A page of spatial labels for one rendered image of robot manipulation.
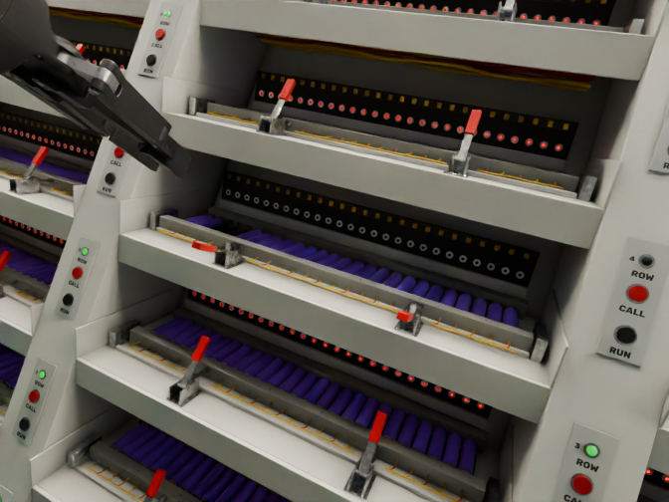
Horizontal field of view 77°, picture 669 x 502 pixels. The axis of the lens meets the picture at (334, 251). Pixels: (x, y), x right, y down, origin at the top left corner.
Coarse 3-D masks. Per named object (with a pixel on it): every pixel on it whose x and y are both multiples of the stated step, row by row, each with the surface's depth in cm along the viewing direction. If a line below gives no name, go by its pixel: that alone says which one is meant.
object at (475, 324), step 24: (168, 216) 67; (216, 240) 63; (240, 240) 62; (264, 264) 59; (288, 264) 59; (312, 264) 58; (360, 288) 55; (384, 288) 54; (432, 312) 52; (456, 312) 51; (504, 336) 49; (528, 336) 48
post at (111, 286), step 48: (192, 0) 65; (144, 48) 66; (192, 48) 66; (240, 48) 76; (144, 96) 65; (240, 96) 80; (96, 192) 65; (144, 192) 65; (96, 240) 64; (96, 288) 63; (144, 288) 71; (48, 336) 64; (0, 432) 64; (48, 432) 62; (0, 480) 63
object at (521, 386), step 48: (192, 192) 75; (144, 240) 62; (336, 240) 70; (192, 288) 59; (240, 288) 56; (288, 288) 55; (336, 336) 52; (384, 336) 49; (432, 336) 49; (480, 384) 46; (528, 384) 44
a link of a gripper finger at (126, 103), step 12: (108, 60) 31; (120, 72) 32; (96, 84) 31; (120, 84) 33; (108, 96) 32; (120, 96) 33; (132, 96) 34; (120, 108) 34; (132, 108) 35; (144, 108) 36; (132, 120) 35; (144, 120) 37; (156, 120) 38; (144, 132) 37; (156, 132) 38; (168, 132) 40; (156, 144) 39
